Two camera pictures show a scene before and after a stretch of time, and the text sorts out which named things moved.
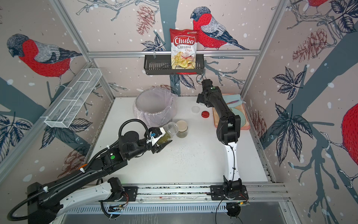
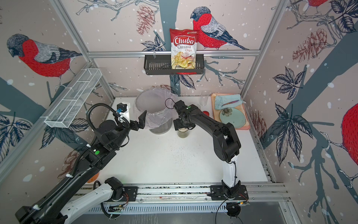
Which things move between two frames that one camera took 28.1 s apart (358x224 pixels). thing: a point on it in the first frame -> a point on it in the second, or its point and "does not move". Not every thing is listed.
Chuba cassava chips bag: x=183 y=45 does not move
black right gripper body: x=200 y=100 -> x=179 y=124
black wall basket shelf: x=161 y=65 does not move
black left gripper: x=159 y=148 -> x=141 y=123
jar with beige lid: x=183 y=129 does not move
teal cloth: x=233 y=100 does not move
